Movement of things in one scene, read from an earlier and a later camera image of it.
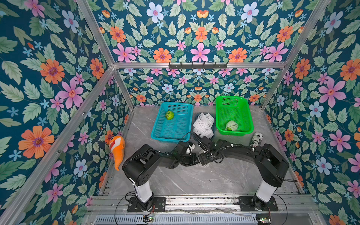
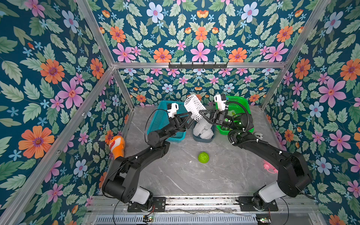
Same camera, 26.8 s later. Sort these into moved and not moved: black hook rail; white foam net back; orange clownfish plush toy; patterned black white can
Moved: white foam net back
Not moved: orange clownfish plush toy; patterned black white can; black hook rail
